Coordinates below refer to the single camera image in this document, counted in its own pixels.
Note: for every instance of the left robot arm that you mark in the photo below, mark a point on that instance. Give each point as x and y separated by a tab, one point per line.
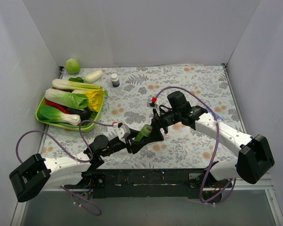
37	173

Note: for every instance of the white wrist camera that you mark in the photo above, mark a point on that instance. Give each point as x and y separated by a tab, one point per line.
153	103
123	132

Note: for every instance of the red chili pepper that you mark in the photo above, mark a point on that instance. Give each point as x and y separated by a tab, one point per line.
58	106

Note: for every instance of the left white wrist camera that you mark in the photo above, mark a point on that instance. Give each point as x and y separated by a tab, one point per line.
123	132

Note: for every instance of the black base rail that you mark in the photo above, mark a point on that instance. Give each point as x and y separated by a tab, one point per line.
115	183

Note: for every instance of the napa cabbage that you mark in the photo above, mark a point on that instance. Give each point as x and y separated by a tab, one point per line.
75	101

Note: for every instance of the white radish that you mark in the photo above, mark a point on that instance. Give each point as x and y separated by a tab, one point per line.
94	76

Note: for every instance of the green bok choy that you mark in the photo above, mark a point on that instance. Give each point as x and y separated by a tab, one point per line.
51	114

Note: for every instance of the green cabbage ball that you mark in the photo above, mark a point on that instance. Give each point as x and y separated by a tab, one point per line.
72	66

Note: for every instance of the floral table mat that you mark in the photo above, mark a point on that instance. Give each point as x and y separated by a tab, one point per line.
184	147

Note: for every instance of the green vegetable tray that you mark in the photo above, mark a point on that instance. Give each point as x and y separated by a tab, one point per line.
87	125

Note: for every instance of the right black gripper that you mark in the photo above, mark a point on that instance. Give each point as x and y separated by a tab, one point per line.
158	125

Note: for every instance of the green pill bottle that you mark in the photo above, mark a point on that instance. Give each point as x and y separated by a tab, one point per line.
144	132

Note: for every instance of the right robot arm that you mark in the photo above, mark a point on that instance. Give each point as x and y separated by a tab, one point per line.
253	154

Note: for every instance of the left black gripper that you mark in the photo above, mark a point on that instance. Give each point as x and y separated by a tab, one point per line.
129	144

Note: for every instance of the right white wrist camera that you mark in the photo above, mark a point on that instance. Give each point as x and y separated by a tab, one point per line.
153	103

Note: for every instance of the yellow leafy vegetable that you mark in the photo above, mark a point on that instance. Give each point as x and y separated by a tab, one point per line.
95	97

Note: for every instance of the white cap pill bottle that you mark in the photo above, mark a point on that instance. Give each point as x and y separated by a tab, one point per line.
115	80

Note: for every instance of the purple eggplant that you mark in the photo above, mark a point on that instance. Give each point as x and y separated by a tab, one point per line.
84	114

